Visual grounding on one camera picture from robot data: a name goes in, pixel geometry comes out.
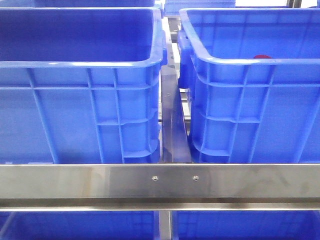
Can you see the red mushroom push button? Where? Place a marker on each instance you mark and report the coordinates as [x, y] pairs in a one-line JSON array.
[[262, 56]]

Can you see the blue plastic crate left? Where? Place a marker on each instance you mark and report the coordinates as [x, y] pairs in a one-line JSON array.
[[80, 85]]

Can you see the blue plastic crate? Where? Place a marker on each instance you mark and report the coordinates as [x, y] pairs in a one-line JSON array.
[[245, 110], [80, 85]]

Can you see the blue plastic crate right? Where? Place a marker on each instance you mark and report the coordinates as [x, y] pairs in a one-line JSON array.
[[245, 110]]

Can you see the blue crate lower left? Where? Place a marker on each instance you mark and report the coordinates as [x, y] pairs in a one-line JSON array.
[[81, 225]]

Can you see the blue crate rear right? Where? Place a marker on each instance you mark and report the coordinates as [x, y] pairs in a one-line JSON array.
[[172, 7]]

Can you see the blue crate lower right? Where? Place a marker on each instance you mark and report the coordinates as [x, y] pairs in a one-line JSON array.
[[246, 225]]

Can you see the blue crate rear left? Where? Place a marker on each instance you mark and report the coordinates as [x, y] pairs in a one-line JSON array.
[[79, 3]]

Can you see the left rail screw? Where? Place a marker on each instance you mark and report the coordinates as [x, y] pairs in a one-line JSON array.
[[155, 178]]

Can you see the stainless steel shelf rail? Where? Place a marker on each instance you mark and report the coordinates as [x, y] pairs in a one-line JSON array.
[[129, 187]]

